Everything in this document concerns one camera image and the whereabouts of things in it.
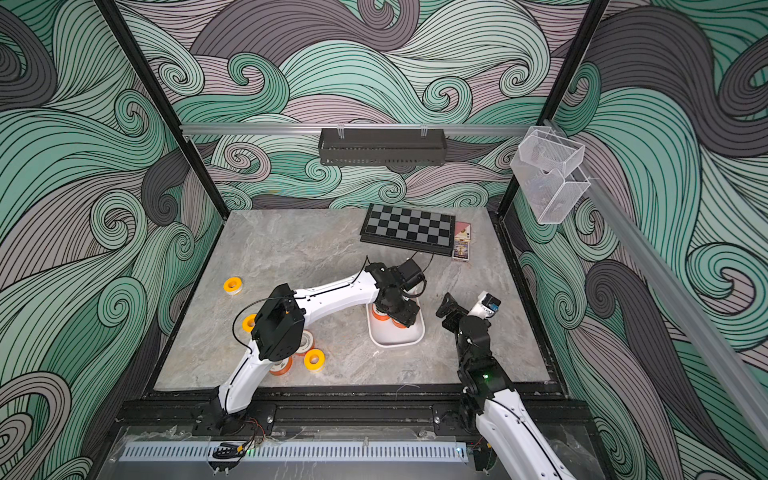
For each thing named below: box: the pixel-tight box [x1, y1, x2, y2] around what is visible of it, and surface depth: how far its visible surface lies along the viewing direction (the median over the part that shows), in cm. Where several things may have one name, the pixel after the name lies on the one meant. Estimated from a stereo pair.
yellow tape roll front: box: [304, 348, 325, 371], surface depth 83 cm
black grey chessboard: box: [359, 203, 456, 257], surface depth 113 cm
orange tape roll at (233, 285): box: [223, 276, 243, 295], surface depth 100 cm
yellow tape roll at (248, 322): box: [242, 314, 257, 333], surface depth 90 cm
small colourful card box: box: [452, 221, 471, 262], surface depth 112 cm
